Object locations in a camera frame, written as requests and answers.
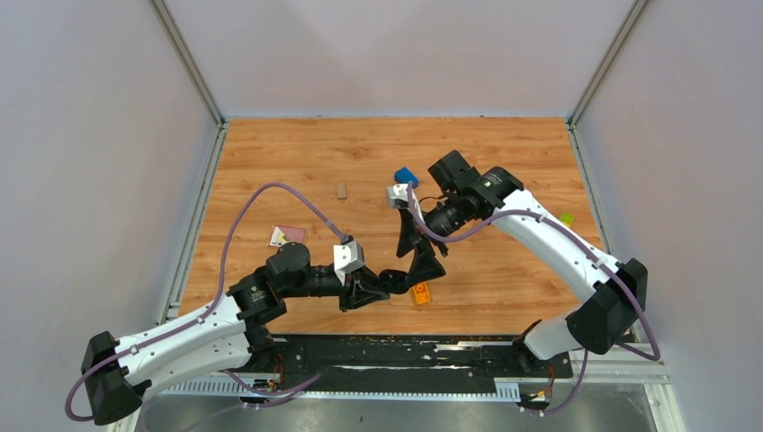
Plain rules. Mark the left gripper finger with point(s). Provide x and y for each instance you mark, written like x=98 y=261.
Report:
x=358 y=299
x=367 y=279

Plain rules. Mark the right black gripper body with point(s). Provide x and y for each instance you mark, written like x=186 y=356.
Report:
x=447 y=217

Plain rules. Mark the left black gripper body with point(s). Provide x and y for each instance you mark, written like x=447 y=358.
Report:
x=329 y=285

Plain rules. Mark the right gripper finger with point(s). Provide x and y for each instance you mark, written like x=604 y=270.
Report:
x=410 y=238
x=424 y=265

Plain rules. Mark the black earbud charging case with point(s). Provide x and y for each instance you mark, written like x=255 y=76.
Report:
x=393 y=281

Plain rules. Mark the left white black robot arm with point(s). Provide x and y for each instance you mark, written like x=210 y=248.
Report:
x=120 y=373

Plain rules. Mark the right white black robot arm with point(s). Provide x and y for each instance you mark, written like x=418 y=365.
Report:
x=611 y=292

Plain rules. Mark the orange toy brick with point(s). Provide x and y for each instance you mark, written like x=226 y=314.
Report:
x=421 y=294

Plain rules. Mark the blue toy block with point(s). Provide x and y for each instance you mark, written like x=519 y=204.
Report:
x=405 y=176

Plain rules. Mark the pink card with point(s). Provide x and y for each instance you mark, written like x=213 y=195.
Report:
x=285 y=234

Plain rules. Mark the green orange small block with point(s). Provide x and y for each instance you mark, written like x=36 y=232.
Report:
x=567 y=219

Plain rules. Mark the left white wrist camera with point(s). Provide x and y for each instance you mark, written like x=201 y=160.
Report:
x=348 y=257

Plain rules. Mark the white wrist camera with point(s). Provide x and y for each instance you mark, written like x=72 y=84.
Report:
x=348 y=257
x=402 y=196

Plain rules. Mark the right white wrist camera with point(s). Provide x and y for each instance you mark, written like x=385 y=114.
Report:
x=402 y=196

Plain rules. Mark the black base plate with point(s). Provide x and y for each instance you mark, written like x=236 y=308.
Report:
x=402 y=364

